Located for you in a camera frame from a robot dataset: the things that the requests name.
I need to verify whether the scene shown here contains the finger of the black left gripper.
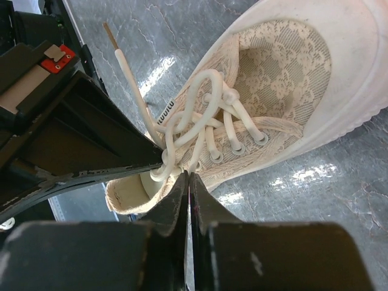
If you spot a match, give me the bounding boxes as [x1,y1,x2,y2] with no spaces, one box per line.
[1,163,161,221]

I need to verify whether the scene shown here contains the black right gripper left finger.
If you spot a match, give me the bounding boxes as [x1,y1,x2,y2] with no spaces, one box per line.
[1,173,189,290]

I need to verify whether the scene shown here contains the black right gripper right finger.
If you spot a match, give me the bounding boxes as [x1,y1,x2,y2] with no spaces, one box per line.
[189,173,373,290]

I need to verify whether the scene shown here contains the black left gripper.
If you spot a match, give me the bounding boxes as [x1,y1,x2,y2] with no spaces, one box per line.
[1,1,161,178]

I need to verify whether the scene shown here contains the beige lace shoe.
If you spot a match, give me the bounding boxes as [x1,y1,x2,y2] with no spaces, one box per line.
[105,1,387,215]

